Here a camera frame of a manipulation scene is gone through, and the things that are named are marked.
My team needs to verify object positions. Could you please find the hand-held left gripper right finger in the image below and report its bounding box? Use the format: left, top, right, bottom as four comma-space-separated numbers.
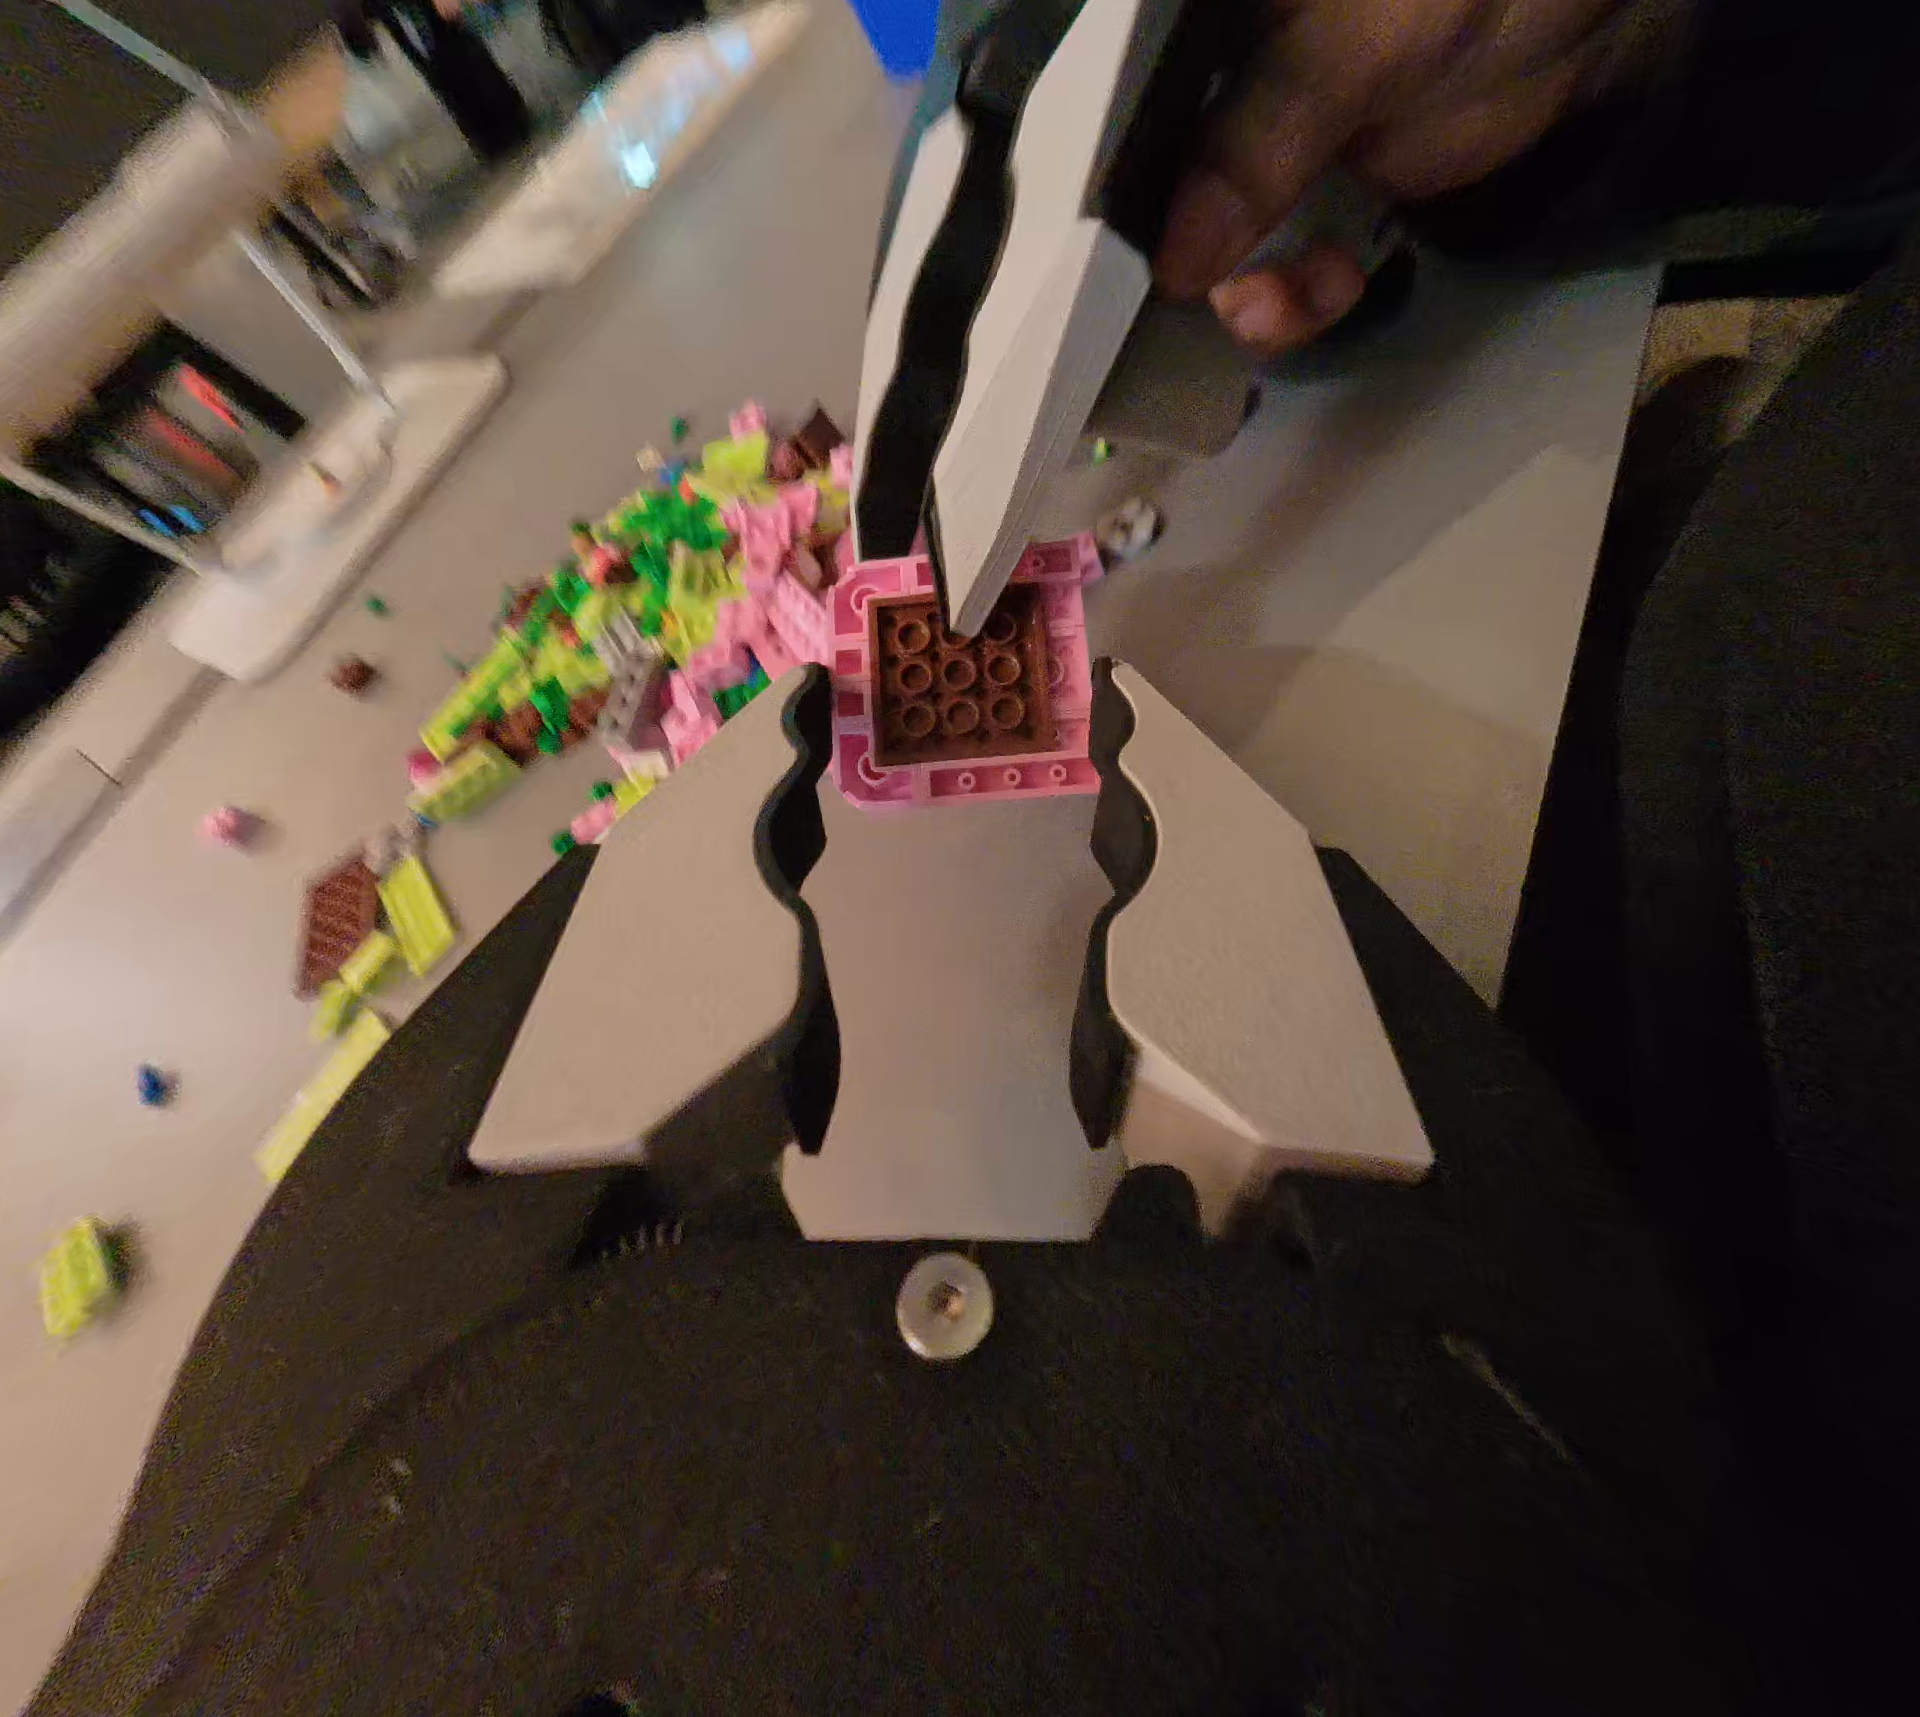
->
1069, 658, 1435, 1238

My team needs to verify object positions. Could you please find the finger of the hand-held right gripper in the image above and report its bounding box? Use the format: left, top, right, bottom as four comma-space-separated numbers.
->
853, 107, 1014, 566
930, 0, 1164, 638

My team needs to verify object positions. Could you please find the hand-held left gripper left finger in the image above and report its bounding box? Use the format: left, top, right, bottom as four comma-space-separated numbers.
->
469, 665, 840, 1178

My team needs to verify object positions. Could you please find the pink rounded tile block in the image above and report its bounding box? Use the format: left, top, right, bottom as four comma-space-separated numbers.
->
828, 538, 1104, 811

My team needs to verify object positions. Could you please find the pile of mixed toy bricks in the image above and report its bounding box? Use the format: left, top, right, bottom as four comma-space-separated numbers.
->
405, 397, 859, 848

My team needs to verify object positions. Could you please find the person's right forearm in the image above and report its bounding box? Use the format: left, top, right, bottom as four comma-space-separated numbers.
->
1410, 0, 1920, 278

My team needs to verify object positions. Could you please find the person's right hand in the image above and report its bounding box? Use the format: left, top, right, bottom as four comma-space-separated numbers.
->
1154, 0, 1712, 355

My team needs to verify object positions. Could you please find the brown rectangular plate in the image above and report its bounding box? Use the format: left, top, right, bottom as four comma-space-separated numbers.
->
296, 854, 385, 999

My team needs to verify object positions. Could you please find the printed paper sheet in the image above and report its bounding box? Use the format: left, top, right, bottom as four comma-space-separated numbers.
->
434, 0, 820, 300

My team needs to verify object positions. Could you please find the lime smooth tile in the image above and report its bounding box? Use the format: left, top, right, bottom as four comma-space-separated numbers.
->
254, 1009, 392, 1186

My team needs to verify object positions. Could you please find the person's black jacket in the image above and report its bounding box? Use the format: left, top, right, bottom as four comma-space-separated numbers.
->
1500, 247, 1920, 1717

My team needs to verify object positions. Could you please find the white stand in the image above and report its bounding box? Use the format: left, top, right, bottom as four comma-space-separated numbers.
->
0, 0, 513, 684

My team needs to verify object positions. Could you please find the lime studded plate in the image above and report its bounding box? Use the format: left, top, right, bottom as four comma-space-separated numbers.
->
37, 1215, 130, 1345

